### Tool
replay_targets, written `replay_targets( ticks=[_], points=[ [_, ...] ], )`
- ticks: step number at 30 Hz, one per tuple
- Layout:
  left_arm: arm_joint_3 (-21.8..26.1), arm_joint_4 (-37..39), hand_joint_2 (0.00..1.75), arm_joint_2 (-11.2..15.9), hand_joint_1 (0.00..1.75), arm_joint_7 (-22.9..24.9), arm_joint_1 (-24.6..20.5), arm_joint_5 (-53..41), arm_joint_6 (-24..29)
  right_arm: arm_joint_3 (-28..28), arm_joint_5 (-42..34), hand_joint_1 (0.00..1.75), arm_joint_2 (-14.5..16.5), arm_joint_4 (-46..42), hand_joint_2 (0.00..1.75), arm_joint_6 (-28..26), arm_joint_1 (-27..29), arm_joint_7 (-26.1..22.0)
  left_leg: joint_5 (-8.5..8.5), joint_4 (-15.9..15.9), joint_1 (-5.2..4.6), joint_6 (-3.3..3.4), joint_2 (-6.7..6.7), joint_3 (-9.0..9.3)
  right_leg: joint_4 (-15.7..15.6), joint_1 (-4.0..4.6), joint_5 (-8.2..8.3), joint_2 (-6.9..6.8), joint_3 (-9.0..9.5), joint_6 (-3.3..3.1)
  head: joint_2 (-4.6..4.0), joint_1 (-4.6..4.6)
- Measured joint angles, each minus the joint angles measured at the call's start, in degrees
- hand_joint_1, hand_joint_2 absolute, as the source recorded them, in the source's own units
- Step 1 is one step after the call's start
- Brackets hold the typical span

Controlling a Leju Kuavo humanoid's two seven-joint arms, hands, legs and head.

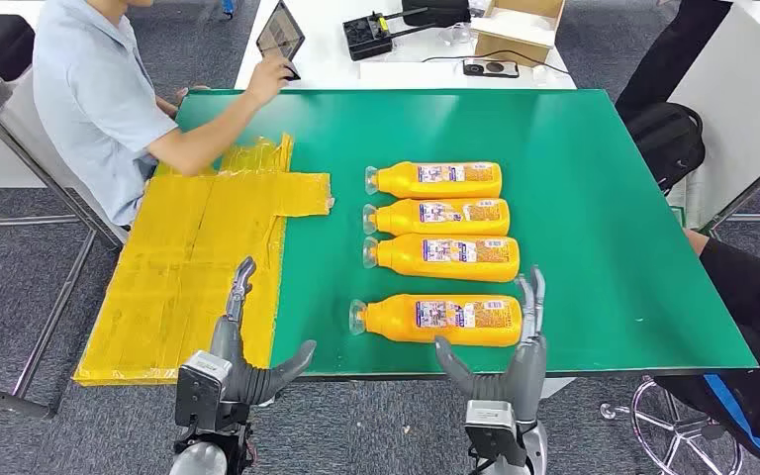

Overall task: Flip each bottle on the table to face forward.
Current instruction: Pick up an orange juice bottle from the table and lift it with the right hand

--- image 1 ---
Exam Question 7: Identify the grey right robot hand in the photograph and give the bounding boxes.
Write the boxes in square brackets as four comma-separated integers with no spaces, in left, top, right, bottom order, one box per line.
[433,265,548,425]

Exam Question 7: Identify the person's hand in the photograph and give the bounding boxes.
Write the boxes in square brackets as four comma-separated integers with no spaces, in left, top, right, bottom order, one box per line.
[245,53,296,106]
[175,83,211,106]

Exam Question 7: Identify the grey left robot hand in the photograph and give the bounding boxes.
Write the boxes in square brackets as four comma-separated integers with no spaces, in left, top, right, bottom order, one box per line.
[209,256,318,406]

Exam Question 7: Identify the orange detergent bottle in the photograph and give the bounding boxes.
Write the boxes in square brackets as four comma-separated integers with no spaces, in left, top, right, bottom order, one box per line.
[364,160,504,201]
[348,293,524,348]
[361,235,521,284]
[361,198,511,238]

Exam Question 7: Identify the white table foot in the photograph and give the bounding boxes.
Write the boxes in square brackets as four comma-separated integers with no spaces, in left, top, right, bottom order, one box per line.
[540,376,578,400]

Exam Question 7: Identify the black tablet on stand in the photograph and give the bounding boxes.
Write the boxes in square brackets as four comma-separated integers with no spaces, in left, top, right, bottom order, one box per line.
[255,0,307,82]

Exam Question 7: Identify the seated person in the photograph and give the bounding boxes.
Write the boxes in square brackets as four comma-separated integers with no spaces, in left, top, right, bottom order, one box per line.
[31,0,303,231]

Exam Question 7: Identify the black router with antennas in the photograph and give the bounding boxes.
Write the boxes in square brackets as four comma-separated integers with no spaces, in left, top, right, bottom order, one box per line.
[342,6,438,62]

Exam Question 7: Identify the yellow taped cardboard sheet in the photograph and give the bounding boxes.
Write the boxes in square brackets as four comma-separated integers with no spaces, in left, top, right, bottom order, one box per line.
[72,134,334,388]

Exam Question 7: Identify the chrome office chair base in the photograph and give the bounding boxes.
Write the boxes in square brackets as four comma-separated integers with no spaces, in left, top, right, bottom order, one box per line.
[599,376,745,475]

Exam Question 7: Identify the black bag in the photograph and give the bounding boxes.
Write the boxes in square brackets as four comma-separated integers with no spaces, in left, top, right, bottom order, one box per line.
[401,0,472,29]

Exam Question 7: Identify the clear plastic piece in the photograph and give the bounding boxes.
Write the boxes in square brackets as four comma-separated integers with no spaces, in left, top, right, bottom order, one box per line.
[437,23,474,48]

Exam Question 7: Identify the black smartphone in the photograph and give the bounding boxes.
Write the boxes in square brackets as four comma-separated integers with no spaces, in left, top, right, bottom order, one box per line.
[462,57,521,79]

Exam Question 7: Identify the person in black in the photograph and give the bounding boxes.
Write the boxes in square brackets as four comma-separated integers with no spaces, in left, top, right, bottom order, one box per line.
[655,163,760,475]

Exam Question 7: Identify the open cardboard box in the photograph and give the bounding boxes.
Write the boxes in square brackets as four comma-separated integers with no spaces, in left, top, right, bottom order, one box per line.
[470,0,566,68]

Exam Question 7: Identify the black backpack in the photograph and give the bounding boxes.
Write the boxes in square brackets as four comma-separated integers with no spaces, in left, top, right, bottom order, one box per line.
[623,101,708,195]

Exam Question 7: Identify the white side table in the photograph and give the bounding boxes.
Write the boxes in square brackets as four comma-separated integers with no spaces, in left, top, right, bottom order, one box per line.
[667,0,760,231]

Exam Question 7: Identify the standing person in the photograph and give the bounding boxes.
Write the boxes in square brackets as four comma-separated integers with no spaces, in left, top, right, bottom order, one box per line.
[615,0,735,126]

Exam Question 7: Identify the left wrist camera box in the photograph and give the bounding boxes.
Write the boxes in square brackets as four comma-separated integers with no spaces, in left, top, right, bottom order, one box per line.
[175,351,234,432]

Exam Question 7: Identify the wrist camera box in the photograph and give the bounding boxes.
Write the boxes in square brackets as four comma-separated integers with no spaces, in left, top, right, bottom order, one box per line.
[463,400,529,468]
[175,351,234,432]

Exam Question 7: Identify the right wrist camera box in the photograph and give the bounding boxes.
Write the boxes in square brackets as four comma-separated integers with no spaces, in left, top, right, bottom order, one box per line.
[463,400,529,468]

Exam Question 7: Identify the black cable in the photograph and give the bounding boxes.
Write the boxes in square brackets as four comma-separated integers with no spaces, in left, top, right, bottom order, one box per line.
[421,48,571,76]

